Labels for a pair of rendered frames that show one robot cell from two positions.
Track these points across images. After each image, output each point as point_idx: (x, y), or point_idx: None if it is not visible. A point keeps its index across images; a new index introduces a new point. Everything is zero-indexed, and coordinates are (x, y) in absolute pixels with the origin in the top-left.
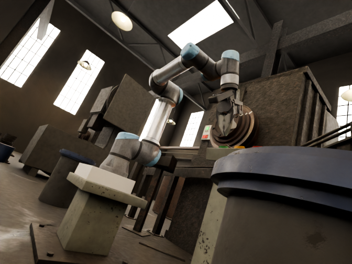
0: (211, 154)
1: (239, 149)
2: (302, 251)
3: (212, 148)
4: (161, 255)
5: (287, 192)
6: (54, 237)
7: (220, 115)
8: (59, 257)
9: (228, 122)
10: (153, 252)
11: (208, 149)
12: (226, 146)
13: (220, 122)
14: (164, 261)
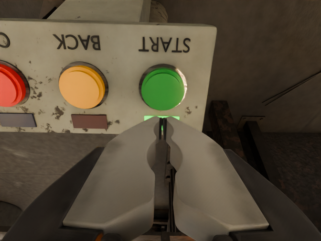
0: (180, 23)
1: (32, 20)
2: None
3: (178, 25)
4: (288, 74)
5: None
6: None
7: (224, 216)
8: None
9: (119, 147)
10: (303, 67)
11: (202, 25)
12: (144, 87)
13: (206, 154)
14: (274, 67)
